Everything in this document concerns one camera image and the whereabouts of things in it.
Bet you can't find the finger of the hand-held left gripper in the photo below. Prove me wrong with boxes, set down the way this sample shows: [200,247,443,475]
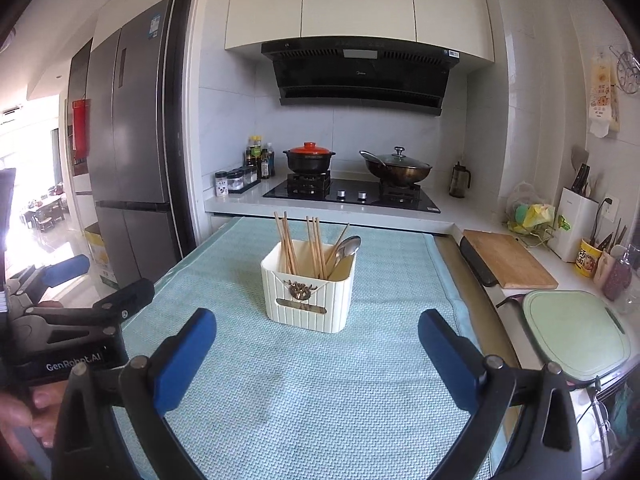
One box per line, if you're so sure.
[15,278,155,361]
[7,254,91,301]

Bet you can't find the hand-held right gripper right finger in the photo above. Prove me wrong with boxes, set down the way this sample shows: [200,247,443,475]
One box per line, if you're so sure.
[417,308,583,480]

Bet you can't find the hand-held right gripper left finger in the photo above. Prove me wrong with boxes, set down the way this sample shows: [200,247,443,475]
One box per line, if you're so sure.
[52,307,218,480]

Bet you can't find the cream ribbed utensil box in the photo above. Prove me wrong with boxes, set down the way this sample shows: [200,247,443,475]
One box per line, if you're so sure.
[260,240,357,333]

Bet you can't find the wooden chopstick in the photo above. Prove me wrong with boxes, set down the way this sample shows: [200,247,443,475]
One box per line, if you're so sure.
[324,222,351,266]
[273,211,297,275]
[281,212,299,275]
[284,217,301,276]
[315,217,329,279]
[310,215,326,279]
[305,215,323,279]
[277,217,292,275]

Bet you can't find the steel spoon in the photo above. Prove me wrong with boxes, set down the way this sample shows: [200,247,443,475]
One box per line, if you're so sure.
[325,244,353,280]
[327,235,362,280]

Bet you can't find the person's left hand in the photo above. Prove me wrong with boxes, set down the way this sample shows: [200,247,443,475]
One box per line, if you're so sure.
[0,387,58,451]

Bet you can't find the yellow white cardboard box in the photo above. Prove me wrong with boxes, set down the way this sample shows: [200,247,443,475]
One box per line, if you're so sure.
[84,222,121,288]

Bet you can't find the dining table and chairs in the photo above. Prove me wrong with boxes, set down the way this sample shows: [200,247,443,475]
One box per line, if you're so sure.
[20,195,68,233]

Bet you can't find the wooden cutting board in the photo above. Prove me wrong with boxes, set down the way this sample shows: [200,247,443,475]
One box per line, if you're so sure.
[462,230,559,290]

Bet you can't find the light blue towel mat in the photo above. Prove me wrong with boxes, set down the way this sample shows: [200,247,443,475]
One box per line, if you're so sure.
[112,216,506,480]

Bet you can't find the green cutting board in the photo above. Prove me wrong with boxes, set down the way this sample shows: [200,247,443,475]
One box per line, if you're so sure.
[522,290,632,376]

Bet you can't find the grey refrigerator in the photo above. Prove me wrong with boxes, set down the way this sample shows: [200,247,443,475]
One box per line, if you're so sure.
[87,0,183,291]

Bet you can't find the yellow green cleaning cloths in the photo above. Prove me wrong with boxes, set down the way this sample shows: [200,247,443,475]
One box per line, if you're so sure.
[510,202,557,236]

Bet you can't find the yellow printed cup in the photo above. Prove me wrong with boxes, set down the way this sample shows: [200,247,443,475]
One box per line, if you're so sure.
[574,238,603,279]

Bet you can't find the clear plastic container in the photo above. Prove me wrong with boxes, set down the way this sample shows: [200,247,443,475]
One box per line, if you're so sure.
[582,380,640,461]

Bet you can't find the dark glass kettle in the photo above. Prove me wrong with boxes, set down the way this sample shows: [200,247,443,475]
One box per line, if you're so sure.
[449,161,472,199]

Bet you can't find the pink cup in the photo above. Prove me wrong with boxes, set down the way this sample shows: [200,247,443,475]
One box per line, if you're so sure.
[595,247,618,291]

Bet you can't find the white knife block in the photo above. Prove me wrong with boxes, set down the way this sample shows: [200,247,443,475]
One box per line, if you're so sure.
[547,187,599,263]

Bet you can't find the clear plastic bag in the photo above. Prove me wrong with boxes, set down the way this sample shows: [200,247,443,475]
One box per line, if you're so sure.
[506,181,546,221]

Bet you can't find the drinking glass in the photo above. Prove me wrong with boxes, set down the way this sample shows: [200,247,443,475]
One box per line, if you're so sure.
[617,285,640,316]

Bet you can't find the black gas stove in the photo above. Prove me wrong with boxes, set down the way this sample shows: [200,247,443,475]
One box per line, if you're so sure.
[262,172,442,214]

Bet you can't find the yellow cap sauce bottle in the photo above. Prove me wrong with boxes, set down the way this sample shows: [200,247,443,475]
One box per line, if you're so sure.
[248,135,263,181]

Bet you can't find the wok with glass lid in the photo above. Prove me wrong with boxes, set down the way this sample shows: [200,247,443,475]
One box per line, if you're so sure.
[359,146,433,186]

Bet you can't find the black pot with orange lid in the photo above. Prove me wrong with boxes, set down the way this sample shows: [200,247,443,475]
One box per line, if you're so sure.
[282,142,337,175]

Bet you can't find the black range hood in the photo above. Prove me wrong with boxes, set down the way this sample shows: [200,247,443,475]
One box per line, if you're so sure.
[261,37,461,117]

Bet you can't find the hanging printed paper bag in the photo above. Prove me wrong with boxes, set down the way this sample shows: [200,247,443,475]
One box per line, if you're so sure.
[586,55,621,137]

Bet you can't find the white upper cabinets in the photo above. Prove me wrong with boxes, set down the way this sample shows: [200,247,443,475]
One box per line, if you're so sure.
[225,0,496,63]

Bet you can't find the black handled knives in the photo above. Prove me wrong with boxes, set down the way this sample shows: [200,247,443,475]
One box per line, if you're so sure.
[572,162,593,196]

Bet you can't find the hanging wire trivet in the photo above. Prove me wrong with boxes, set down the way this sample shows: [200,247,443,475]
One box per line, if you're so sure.
[610,45,640,93]

